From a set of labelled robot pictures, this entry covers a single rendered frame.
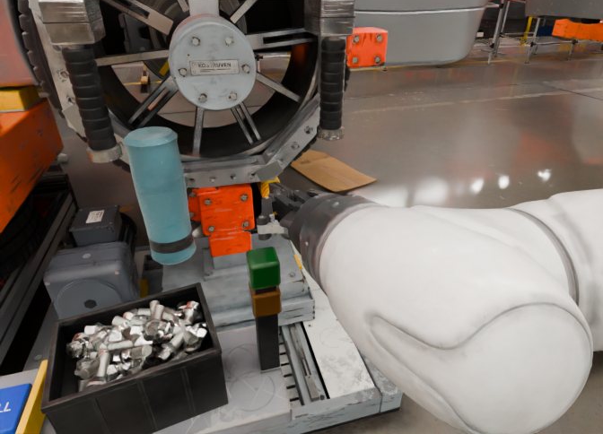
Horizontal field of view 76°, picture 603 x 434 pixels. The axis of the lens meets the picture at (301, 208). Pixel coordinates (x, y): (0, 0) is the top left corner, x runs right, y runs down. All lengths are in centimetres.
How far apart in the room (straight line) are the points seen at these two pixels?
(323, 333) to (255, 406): 61
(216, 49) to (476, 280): 53
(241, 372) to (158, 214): 32
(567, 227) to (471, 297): 13
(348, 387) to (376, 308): 87
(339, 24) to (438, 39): 80
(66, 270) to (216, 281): 38
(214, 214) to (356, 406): 58
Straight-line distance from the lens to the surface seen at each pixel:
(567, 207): 31
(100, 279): 101
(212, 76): 65
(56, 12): 58
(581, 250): 30
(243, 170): 86
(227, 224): 91
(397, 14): 129
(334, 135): 62
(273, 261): 49
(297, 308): 116
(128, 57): 90
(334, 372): 111
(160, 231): 77
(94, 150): 61
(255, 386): 63
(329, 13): 59
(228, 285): 113
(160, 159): 70
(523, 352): 20
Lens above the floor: 96
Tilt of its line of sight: 30 degrees down
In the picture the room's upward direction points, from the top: straight up
